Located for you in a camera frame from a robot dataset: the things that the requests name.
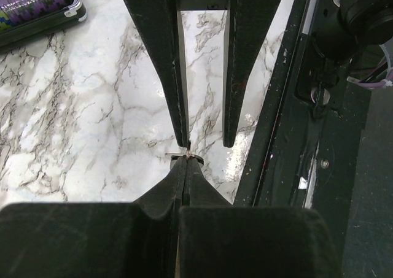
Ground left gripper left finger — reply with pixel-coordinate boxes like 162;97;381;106
1;164;182;277

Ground black poker chip case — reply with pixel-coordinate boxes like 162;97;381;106
1;0;87;53

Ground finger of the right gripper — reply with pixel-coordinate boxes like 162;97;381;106
222;0;281;147
123;0;189;146

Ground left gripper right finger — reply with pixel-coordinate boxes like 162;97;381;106
176;157;341;277

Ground black key fob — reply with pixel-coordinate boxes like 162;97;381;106
165;141;204;169

